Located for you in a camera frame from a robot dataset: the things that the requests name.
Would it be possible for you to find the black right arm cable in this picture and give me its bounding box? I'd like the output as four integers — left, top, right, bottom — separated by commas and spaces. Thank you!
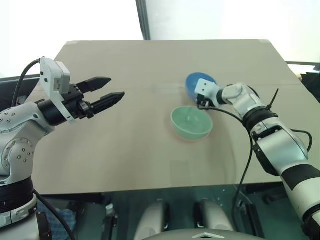
198, 105, 254, 240

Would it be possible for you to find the dark window frame post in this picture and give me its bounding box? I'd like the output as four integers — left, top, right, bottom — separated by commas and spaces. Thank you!
135, 0, 152, 41

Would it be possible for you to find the grey robot torso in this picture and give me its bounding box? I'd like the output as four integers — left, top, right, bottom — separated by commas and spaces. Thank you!
141, 229, 254, 240

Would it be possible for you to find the blue bowl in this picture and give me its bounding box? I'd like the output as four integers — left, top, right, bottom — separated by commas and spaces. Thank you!
184, 72, 218, 103

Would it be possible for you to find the silver left robot leg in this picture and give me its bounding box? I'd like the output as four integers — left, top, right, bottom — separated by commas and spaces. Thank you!
134, 200, 171, 240

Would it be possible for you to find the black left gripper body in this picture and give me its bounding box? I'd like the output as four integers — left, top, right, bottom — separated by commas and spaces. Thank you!
61, 83, 97, 120

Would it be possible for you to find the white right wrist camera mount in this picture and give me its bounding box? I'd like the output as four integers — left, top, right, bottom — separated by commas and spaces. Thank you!
194, 78, 224, 101

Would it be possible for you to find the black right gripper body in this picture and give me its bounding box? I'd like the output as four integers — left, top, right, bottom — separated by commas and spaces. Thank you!
196, 93, 214, 110

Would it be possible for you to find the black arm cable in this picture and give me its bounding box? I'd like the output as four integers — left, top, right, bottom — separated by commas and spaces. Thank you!
198, 105, 254, 240
11, 58, 42, 106

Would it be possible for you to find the blue checkered cloth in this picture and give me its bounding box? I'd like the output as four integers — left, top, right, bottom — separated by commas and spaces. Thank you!
36, 206, 76, 237

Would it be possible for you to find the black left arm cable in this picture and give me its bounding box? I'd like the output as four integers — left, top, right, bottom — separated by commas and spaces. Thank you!
11, 58, 42, 106

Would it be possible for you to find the black zip tie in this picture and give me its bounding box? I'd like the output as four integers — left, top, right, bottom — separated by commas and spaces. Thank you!
265, 88, 280, 111

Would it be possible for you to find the silver robot leg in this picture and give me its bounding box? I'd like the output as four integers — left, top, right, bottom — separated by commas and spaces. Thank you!
134, 200, 171, 240
199, 198, 235, 232

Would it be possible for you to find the green bowl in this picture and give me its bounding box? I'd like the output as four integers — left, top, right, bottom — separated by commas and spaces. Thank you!
170, 105, 214, 140

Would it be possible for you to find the black left shoulder cable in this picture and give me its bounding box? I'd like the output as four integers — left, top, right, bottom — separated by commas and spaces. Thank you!
31, 189, 76, 240

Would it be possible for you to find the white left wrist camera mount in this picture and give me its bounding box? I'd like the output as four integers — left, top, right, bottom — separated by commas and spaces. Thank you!
39, 56, 76, 124

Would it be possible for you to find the silver right robot leg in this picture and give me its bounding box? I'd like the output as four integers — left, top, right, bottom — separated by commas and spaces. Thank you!
199, 198, 235, 232

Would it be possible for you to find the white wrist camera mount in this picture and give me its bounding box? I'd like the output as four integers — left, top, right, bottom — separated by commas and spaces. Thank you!
39, 56, 76, 124
194, 78, 224, 101

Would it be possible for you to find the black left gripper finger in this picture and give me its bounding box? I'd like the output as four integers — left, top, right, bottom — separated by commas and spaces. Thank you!
75, 76, 112, 94
90, 91, 126, 115

